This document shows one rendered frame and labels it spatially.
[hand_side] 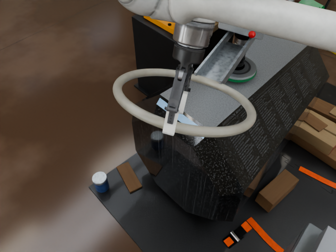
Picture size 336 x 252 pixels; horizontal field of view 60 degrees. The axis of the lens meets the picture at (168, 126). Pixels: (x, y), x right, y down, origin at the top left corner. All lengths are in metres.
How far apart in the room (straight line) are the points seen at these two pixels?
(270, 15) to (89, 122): 2.30
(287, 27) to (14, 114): 2.69
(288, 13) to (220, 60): 0.87
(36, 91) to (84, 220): 1.49
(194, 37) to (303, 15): 0.25
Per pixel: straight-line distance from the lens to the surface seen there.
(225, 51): 1.43
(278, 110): 1.74
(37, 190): 2.38
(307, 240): 1.29
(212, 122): 1.42
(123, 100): 0.86
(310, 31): 0.52
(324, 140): 2.49
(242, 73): 1.63
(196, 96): 1.54
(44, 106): 2.95
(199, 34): 0.67
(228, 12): 0.49
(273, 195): 2.13
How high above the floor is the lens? 1.91
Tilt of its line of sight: 49 degrees down
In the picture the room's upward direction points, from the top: straight up
